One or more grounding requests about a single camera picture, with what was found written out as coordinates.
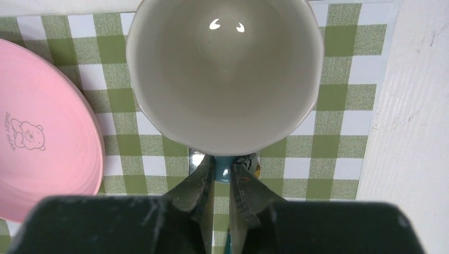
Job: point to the light blue mug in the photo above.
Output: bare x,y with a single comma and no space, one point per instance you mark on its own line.
225,78

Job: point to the pink plate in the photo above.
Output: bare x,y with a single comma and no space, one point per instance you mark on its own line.
51,143

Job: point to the silver knife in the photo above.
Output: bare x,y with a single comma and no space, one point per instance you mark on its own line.
194,159

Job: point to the gold spoon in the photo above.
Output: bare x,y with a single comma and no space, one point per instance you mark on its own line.
255,167

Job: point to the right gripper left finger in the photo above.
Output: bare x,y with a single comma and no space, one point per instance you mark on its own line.
190,213

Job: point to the green checkered cloth napkin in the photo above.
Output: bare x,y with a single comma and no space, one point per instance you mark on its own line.
322,159

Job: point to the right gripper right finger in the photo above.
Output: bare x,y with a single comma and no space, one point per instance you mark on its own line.
251,227

